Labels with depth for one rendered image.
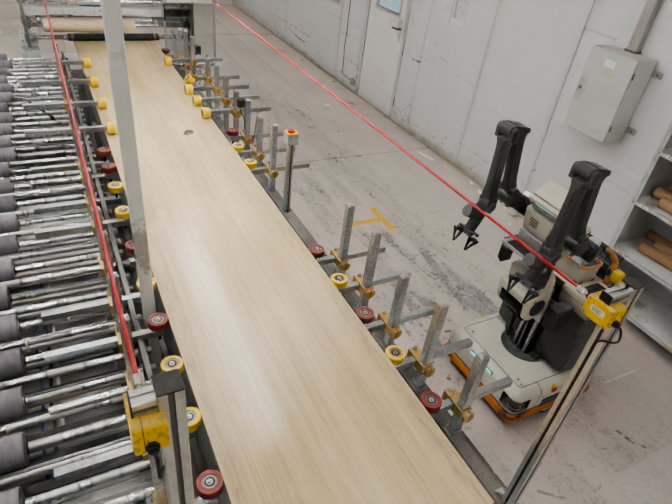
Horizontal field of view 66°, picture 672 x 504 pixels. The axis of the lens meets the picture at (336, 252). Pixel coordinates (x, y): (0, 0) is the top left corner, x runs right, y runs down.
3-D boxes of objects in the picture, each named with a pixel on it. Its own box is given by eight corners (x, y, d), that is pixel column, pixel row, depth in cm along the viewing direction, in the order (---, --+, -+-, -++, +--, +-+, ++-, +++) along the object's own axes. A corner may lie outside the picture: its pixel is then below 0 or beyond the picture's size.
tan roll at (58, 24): (186, 30, 540) (186, 17, 533) (189, 33, 531) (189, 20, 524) (30, 30, 479) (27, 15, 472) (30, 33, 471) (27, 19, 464)
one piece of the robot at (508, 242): (513, 256, 279) (526, 222, 266) (551, 287, 259) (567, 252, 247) (491, 262, 272) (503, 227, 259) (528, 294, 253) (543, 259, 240)
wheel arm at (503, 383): (505, 381, 215) (508, 374, 213) (510, 387, 213) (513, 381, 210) (418, 414, 197) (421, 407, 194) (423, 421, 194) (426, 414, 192)
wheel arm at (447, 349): (466, 343, 233) (469, 336, 231) (471, 348, 231) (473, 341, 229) (384, 369, 215) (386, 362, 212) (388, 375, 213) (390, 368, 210)
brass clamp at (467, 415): (452, 393, 207) (455, 385, 204) (473, 420, 197) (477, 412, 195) (439, 398, 204) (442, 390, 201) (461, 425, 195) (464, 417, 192)
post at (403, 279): (386, 350, 246) (406, 271, 219) (390, 356, 244) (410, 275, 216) (380, 352, 245) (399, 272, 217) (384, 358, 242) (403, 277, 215)
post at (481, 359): (451, 432, 210) (484, 349, 182) (456, 439, 208) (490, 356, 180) (444, 435, 208) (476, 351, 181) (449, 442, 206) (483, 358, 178)
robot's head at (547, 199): (556, 191, 256) (549, 173, 246) (589, 213, 242) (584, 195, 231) (534, 211, 257) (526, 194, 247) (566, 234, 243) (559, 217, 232)
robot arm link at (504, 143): (523, 129, 228) (505, 119, 236) (513, 130, 226) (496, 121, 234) (497, 212, 254) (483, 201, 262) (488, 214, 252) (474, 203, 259)
